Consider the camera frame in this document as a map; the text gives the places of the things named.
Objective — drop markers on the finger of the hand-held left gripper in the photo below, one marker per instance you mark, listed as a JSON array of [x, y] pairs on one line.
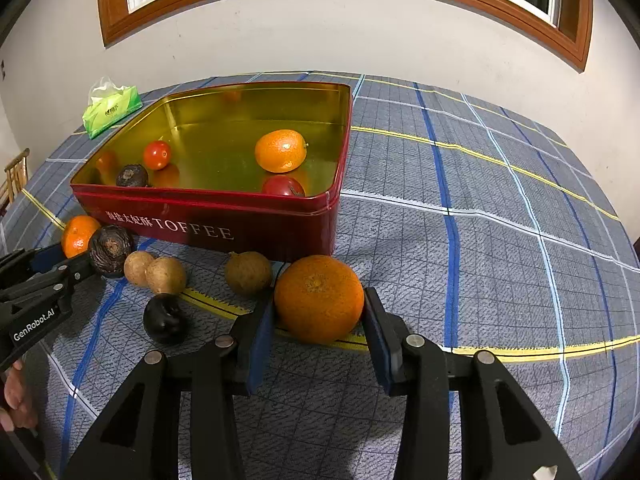
[[47, 257], [75, 272]]

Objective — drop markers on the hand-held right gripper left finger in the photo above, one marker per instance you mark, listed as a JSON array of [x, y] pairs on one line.
[[260, 342]]

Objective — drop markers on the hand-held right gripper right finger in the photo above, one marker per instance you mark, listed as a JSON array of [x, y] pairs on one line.
[[380, 342]]

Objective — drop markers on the small orange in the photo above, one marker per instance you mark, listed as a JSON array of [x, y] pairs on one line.
[[77, 237], [280, 150]]

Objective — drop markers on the brown round fruit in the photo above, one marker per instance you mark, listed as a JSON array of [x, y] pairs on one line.
[[136, 268], [248, 273], [166, 276]]

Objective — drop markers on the large orange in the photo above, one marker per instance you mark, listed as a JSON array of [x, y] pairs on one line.
[[317, 297]]

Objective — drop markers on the red tin box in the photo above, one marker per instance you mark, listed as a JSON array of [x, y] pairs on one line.
[[280, 232]]

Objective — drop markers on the red tomato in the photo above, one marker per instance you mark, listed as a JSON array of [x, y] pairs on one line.
[[157, 155], [282, 186]]

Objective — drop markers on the person's left hand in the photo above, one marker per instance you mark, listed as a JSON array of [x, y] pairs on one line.
[[15, 395]]

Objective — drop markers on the wooden chair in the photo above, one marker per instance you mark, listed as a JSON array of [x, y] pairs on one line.
[[15, 170]]

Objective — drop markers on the green tissue pack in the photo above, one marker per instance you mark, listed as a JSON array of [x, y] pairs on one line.
[[110, 112]]

